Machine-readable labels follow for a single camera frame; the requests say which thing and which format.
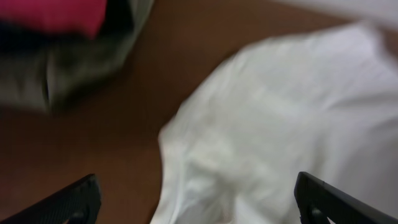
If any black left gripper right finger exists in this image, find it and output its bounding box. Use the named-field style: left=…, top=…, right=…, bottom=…
left=294, top=172, right=397, bottom=224

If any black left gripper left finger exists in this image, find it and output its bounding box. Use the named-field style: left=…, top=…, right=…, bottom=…
left=1, top=174, right=101, bottom=224

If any white t-shirt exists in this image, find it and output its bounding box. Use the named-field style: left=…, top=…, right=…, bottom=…
left=151, top=1, right=397, bottom=223

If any khaki folded garment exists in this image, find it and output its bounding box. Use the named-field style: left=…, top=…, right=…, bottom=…
left=1, top=0, right=154, bottom=112

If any red folded shirt white lettering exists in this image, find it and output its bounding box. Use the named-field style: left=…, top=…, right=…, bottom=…
left=1, top=0, right=107, bottom=39

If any black folded shirt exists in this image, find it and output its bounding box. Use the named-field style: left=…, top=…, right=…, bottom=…
left=1, top=0, right=134, bottom=54

